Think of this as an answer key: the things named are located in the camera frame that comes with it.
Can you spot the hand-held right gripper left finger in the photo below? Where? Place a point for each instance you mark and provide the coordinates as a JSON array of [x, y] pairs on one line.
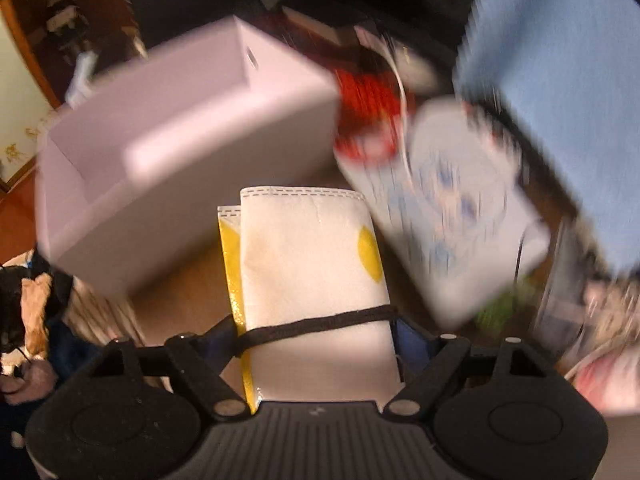
[[215, 340]]

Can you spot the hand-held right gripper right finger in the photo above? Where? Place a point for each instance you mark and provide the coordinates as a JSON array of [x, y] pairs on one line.
[[415, 340]]

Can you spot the black elastic band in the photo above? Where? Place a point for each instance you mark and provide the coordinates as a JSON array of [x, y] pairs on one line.
[[310, 326]]

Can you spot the white and yellow non-woven bag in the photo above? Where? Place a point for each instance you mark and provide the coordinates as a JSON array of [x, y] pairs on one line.
[[310, 270]]

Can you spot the white cardboard box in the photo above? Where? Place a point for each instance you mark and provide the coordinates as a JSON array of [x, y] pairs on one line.
[[200, 160]]

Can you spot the blue towel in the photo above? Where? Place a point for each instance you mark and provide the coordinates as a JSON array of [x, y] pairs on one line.
[[550, 85]]

